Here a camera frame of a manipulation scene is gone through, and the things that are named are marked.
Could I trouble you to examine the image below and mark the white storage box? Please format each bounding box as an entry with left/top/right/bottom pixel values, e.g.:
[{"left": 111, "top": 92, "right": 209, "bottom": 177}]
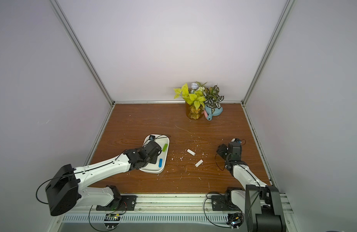
[{"left": 140, "top": 134, "right": 170, "bottom": 174}]

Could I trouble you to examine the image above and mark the white long usb flash drive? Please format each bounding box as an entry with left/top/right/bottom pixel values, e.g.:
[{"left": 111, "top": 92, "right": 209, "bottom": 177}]
[{"left": 195, "top": 159, "right": 203, "bottom": 167}]

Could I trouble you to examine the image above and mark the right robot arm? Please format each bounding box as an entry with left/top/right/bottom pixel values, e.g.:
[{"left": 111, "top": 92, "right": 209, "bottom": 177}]
[{"left": 216, "top": 138, "right": 287, "bottom": 232}]

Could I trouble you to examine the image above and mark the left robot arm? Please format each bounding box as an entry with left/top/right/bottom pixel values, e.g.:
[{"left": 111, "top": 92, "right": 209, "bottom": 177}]
[{"left": 45, "top": 141, "right": 168, "bottom": 216}]

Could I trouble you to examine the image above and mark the teal pot with patterned plant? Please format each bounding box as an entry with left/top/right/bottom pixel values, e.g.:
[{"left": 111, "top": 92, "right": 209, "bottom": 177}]
[{"left": 204, "top": 85, "right": 224, "bottom": 121}]

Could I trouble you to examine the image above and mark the right controller board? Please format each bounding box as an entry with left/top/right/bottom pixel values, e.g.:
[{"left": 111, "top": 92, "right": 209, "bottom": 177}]
[{"left": 226, "top": 212, "right": 244, "bottom": 230}]

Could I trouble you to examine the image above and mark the controller board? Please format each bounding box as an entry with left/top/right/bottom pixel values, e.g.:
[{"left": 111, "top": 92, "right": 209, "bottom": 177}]
[
  {"left": 226, "top": 212, "right": 244, "bottom": 230},
  {"left": 104, "top": 213, "right": 121, "bottom": 231}
]

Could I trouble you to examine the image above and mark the amber vase with yellow-green plant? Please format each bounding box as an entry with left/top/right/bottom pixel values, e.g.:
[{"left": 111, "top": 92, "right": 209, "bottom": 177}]
[{"left": 174, "top": 82, "right": 206, "bottom": 120}]

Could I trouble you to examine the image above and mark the left controller board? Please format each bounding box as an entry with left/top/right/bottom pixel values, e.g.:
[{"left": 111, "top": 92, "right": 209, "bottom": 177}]
[{"left": 104, "top": 213, "right": 121, "bottom": 231}]

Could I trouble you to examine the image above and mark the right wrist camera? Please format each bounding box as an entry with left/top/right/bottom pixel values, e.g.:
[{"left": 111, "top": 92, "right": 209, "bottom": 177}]
[{"left": 231, "top": 138, "right": 242, "bottom": 144}]

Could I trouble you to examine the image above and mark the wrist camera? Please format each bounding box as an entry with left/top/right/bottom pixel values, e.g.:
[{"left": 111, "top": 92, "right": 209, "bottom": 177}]
[
  {"left": 148, "top": 135, "right": 156, "bottom": 141},
  {"left": 231, "top": 138, "right": 242, "bottom": 144}
]

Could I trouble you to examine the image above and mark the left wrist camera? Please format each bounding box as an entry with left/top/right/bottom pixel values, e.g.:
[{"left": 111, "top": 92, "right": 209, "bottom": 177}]
[{"left": 148, "top": 135, "right": 156, "bottom": 141}]

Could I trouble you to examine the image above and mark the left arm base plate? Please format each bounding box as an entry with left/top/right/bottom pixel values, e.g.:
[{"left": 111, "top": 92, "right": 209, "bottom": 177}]
[{"left": 96, "top": 195, "right": 137, "bottom": 211}]

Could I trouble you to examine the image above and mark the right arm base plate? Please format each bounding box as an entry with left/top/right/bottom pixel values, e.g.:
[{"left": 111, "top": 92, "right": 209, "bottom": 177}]
[{"left": 210, "top": 195, "right": 233, "bottom": 211}]

